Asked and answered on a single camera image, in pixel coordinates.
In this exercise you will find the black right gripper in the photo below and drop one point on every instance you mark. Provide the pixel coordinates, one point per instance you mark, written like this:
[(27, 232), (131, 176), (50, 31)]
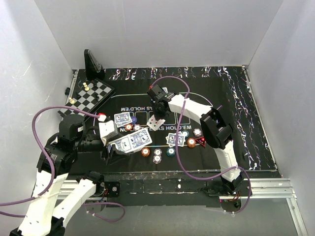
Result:
[(159, 116)]

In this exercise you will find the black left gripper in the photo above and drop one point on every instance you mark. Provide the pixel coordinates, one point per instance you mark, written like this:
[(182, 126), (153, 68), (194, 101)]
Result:
[(114, 155)]

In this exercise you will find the face-up community cards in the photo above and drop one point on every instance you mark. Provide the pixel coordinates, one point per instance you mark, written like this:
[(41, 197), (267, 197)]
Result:
[(154, 123)]

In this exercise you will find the pink chips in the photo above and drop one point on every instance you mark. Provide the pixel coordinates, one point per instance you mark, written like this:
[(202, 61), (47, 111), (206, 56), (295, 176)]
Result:
[(137, 127), (197, 132)]

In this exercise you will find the dealt cards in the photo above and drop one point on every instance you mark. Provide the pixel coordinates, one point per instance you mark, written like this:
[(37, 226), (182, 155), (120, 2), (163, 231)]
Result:
[(172, 138)]

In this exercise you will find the green chips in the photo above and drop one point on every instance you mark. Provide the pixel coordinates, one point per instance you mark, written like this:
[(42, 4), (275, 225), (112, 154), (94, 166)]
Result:
[(185, 133)]

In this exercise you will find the orange chips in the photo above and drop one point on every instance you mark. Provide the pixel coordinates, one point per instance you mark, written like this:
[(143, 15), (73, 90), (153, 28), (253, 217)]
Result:
[(128, 127), (191, 142)]

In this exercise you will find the blue playing card deck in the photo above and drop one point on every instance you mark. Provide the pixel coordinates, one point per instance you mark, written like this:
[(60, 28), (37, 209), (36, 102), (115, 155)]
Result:
[(132, 142)]

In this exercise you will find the orange poker chip stack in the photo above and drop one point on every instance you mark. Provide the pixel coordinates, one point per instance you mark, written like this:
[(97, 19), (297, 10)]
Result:
[(145, 152)]

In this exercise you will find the dealt card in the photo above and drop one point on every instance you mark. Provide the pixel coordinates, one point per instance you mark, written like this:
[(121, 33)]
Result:
[(122, 118)]

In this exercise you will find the green poker chip stack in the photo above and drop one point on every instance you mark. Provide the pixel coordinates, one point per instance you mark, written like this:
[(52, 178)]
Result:
[(170, 152)]

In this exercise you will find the pink chip front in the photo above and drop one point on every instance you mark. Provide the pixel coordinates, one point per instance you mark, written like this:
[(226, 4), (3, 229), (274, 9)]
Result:
[(157, 159)]

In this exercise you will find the red black all-in marker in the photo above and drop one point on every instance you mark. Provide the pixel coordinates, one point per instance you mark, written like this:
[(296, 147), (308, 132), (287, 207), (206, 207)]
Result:
[(201, 141)]

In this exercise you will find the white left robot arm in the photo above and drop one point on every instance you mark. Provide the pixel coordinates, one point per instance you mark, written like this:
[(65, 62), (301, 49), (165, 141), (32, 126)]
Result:
[(44, 217)]

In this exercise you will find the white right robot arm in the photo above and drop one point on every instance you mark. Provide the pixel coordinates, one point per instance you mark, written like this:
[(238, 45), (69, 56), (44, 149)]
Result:
[(217, 131)]

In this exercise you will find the black poker table mat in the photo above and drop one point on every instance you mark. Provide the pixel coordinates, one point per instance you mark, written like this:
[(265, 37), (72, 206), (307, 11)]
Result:
[(218, 86)]

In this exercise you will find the black white chess board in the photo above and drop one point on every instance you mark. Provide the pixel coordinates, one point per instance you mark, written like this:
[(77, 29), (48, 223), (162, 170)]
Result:
[(92, 99)]

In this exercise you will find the gold chess pieces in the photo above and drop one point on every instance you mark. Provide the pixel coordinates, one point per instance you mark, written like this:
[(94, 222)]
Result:
[(86, 88)]

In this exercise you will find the black triangular card stand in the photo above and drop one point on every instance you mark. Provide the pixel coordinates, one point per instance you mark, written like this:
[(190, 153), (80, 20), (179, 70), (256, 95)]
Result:
[(94, 70)]

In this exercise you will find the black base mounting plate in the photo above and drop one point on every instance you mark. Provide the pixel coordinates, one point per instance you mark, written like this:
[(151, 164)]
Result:
[(167, 188)]

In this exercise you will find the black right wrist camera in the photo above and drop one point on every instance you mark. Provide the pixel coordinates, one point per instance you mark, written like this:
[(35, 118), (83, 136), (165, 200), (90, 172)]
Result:
[(156, 92)]

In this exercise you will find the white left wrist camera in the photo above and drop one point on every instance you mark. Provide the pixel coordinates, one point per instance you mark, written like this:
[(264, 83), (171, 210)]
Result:
[(108, 129)]

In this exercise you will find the aluminium rail frame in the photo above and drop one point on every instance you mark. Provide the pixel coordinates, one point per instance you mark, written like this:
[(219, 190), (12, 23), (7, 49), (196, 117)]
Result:
[(262, 188)]

